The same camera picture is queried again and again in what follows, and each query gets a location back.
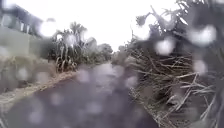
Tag dry grass verge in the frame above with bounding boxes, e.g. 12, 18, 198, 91
0, 70, 78, 113

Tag building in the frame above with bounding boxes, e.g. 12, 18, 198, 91
0, 3, 44, 38

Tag palm-like trees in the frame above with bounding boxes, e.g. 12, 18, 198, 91
46, 21, 114, 73

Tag grey asphalt path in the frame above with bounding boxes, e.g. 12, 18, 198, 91
3, 61, 160, 128

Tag tangled dry bushes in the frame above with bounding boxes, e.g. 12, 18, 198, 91
111, 0, 224, 128

